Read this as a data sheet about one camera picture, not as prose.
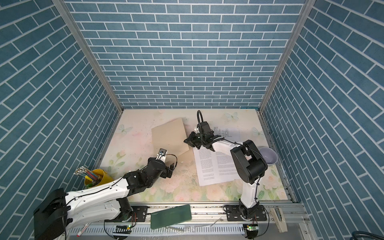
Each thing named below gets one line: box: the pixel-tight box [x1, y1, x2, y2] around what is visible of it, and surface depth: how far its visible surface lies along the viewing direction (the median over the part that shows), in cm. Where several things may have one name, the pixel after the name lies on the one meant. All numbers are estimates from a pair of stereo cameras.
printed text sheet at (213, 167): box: [193, 147, 235, 187], surface depth 91 cm
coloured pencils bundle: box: [73, 166, 102, 182], surface depth 74 cm
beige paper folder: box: [151, 118, 190, 158], surface depth 106 cm
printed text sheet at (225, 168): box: [215, 151, 241, 183], surface depth 91 cm
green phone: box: [150, 204, 192, 230], surface depth 74 cm
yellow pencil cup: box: [84, 168, 114, 188], surface depth 77 cm
